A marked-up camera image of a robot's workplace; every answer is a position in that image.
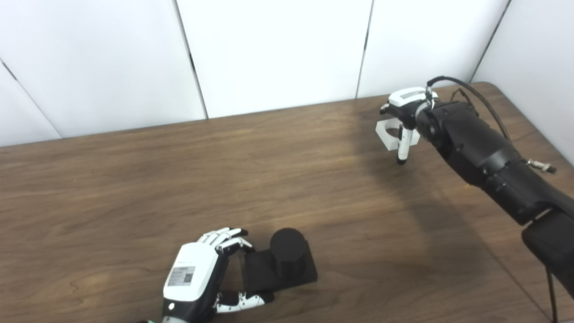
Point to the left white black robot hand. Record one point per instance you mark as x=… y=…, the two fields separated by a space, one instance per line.
x=190 y=273

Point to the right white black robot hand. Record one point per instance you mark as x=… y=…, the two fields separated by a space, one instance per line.
x=406 y=101

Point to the white square piece with hole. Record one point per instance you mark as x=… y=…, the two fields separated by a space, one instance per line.
x=386 y=137

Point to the black peg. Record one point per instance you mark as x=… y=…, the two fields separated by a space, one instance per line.
x=287 y=255

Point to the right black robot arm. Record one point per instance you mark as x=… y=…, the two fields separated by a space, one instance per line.
x=484 y=152

